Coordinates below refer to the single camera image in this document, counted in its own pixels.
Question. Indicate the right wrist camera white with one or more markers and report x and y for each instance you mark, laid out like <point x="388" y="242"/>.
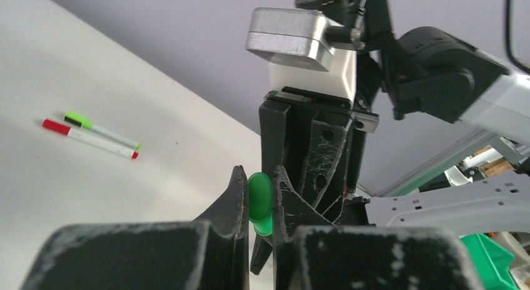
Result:
<point x="293" y="42"/>

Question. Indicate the white pen red end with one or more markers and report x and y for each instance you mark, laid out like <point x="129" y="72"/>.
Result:
<point x="89" y="139"/>

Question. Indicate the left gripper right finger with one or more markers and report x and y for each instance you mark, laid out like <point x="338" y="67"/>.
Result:
<point x="311" y="253"/>

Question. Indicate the green plastic bin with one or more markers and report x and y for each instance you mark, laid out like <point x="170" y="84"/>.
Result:
<point x="491" y="260"/>

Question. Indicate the white pen green end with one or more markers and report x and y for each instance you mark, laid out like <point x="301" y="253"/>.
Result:
<point x="82" y="122"/>

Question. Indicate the green square cap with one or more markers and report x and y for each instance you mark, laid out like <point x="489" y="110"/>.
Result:
<point x="261" y="203"/>

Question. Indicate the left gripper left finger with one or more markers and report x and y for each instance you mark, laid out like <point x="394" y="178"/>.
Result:
<point x="209" y="252"/>

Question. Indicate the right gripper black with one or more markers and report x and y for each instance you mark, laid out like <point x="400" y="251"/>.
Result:
<point x="312" y="135"/>

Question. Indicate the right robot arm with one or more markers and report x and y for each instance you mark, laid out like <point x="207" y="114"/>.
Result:
<point x="425" y="71"/>

